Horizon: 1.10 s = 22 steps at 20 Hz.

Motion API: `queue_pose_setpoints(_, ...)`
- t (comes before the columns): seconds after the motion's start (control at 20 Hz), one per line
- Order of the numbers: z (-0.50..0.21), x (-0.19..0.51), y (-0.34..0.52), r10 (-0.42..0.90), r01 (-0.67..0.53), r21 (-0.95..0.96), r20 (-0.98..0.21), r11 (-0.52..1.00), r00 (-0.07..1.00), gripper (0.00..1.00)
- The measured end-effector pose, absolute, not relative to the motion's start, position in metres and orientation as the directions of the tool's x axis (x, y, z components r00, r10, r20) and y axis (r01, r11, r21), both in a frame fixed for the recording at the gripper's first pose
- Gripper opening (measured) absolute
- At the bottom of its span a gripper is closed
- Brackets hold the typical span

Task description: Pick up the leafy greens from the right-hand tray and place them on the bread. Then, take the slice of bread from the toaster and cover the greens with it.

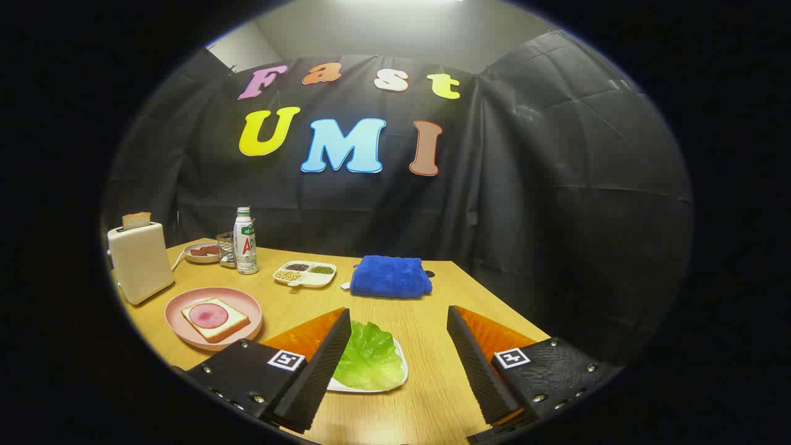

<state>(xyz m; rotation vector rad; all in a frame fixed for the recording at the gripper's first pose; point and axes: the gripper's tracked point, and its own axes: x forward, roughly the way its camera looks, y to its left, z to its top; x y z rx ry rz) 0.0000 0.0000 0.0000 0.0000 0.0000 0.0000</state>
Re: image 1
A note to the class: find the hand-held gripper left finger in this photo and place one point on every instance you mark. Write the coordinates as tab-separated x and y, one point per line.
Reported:
321	364

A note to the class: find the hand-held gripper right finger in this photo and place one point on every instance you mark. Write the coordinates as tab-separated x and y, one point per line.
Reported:
476	364

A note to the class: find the green lettuce leaf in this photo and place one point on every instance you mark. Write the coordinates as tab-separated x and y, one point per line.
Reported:
371	358

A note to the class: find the plain toast bread slice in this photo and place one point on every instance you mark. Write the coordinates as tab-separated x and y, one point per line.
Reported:
136	220

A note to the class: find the white square plate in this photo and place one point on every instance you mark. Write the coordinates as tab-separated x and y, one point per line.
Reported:
401	371

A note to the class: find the white divided dish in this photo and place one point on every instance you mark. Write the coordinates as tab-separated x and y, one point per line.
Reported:
318	279

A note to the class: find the bread slice with ham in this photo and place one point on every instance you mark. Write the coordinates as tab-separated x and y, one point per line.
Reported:
238	321

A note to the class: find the pink round plate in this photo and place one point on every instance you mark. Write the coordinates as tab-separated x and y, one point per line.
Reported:
247	306

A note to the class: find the pile of green beans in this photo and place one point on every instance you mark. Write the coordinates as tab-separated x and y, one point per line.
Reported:
322	269

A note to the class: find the pile of yellow soybeans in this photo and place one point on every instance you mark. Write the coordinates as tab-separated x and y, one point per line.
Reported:
287	275

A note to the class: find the pile of dark red beans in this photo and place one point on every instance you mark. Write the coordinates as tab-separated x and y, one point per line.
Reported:
298	267

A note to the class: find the folded blue towel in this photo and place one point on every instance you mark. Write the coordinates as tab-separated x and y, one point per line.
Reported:
390	277

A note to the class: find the pink ham slice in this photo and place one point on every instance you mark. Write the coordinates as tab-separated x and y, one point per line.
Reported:
209	316

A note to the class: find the white plastic drink bottle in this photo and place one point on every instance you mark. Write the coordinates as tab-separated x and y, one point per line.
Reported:
246	247

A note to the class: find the small white round plate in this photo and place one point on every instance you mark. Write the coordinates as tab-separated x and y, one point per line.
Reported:
201	258

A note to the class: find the red meat pieces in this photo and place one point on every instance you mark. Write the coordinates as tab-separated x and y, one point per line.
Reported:
205	250

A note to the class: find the black backdrop cloth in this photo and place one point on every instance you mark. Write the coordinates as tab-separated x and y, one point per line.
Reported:
525	204

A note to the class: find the cream toaster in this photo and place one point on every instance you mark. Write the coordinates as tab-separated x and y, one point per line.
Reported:
141	262

